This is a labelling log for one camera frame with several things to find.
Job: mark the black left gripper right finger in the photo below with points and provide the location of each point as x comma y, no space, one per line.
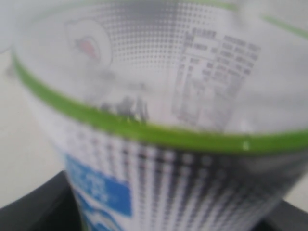
285,217

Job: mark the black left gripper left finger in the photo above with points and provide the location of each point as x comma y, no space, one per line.
50,207

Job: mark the clear plastic water bottle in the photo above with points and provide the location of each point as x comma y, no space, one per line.
170,115

